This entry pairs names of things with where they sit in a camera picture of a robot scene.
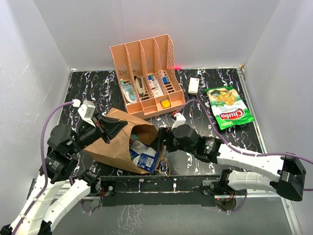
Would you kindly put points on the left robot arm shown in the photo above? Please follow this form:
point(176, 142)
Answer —
point(42, 213)

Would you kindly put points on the yellow sticky tape dispenser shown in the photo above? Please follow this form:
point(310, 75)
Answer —
point(165, 103)

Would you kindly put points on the silver stapler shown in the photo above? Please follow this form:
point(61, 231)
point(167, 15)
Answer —
point(139, 83)

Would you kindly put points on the white small box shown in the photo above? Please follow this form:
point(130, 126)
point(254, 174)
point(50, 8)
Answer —
point(193, 86)

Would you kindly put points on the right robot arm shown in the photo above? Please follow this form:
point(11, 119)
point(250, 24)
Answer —
point(282, 173)

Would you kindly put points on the blue correction tape pack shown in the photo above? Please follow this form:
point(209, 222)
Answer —
point(128, 91)

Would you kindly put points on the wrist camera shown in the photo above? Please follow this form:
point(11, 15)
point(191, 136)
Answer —
point(179, 119)
point(86, 110)

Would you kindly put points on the pink desk organizer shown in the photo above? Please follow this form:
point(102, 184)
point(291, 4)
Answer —
point(144, 57)

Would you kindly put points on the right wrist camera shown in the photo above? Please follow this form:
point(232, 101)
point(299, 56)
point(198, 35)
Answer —
point(179, 119)

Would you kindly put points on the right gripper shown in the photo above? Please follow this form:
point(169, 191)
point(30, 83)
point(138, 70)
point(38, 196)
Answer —
point(165, 133)

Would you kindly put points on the blue snack pouch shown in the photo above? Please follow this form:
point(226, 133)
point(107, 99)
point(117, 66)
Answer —
point(146, 162)

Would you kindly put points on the white ruler set pack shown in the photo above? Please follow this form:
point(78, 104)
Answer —
point(155, 86)

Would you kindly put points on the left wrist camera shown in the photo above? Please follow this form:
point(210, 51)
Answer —
point(86, 110)

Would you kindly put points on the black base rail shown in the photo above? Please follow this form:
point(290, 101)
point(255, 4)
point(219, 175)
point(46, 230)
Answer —
point(161, 190)

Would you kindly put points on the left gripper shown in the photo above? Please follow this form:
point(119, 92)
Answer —
point(111, 126)

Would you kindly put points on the green Chuba chips bag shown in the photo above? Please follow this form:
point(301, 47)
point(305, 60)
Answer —
point(228, 108)

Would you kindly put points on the brown paper bag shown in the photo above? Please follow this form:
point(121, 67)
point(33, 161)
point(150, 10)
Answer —
point(117, 152)

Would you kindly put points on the blue eraser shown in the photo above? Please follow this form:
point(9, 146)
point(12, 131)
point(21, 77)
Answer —
point(165, 80)

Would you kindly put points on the red green candy pack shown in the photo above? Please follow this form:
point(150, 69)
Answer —
point(133, 137)

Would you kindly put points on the blue biscuit pack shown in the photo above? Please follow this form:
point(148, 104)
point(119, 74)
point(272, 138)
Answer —
point(137, 148)

